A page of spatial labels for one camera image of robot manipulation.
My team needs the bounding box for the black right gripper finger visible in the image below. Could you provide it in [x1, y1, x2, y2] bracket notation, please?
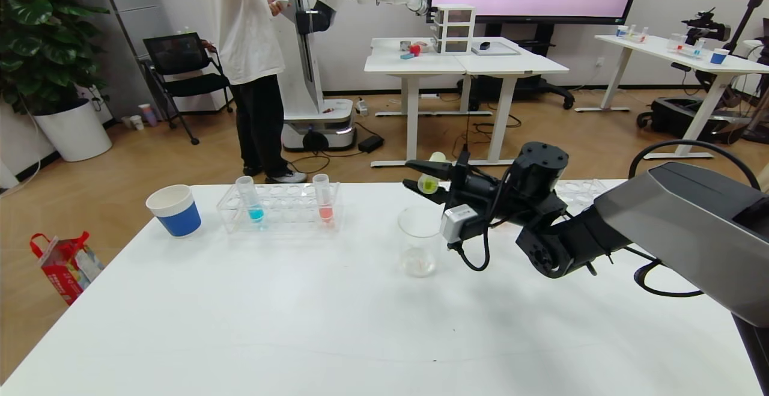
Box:
[403, 178, 452, 205]
[404, 159, 455, 180]

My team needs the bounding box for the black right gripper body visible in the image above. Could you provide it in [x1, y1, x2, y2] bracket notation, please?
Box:
[443, 143, 499, 224]

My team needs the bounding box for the test tube with yellow liquid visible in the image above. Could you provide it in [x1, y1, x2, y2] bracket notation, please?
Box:
[417, 151, 449, 196]

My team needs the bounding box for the test tube with red liquid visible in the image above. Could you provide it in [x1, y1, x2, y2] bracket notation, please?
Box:
[312, 174, 335, 223]

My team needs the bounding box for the black wheeled robot base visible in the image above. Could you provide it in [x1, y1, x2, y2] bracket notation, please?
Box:
[637, 97, 752, 144]

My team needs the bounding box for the clear glass beaker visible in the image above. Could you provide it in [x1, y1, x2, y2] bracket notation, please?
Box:
[397, 206, 445, 278]

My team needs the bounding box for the clear plastic test tube rack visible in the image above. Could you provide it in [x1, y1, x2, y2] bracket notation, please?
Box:
[217, 182, 343, 234]
[669, 33, 705, 59]
[616, 25, 649, 44]
[553, 178, 609, 212]

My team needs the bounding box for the test tube with blue liquid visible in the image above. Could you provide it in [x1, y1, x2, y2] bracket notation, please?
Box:
[236, 176, 266, 224]

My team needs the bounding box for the black display stand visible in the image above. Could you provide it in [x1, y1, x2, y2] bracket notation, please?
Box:
[457, 22, 574, 111]

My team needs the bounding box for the flat grey tray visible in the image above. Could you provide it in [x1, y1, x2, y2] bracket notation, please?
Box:
[471, 42, 520, 57]

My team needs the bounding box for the clear plastic drawer unit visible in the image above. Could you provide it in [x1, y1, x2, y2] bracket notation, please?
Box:
[431, 4, 476, 56]

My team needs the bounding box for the white humanoid robot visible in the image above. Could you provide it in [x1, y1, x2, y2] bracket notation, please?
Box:
[279, 0, 430, 152]

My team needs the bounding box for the long white standing desk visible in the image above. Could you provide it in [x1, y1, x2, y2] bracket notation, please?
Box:
[574, 34, 769, 160]

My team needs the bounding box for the person in white shirt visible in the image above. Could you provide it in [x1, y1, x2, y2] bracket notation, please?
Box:
[198, 0, 328, 184]

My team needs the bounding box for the black office chair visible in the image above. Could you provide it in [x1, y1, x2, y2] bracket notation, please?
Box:
[143, 32, 235, 146]

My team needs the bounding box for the white plant pot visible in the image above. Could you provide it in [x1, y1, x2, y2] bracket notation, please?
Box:
[35, 99, 114, 163]

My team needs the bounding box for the red paper gift bag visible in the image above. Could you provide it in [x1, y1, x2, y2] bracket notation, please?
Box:
[30, 231, 105, 306]

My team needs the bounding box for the large green leafy plant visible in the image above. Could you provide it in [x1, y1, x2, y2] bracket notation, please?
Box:
[0, 0, 112, 117]

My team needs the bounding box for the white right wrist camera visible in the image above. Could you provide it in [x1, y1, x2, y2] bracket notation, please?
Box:
[440, 205, 481, 244]

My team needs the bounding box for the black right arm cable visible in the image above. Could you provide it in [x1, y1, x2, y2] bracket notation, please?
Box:
[628, 139, 762, 298]

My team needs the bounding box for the black camera tripod rig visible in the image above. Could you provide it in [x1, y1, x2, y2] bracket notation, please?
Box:
[670, 0, 769, 144]

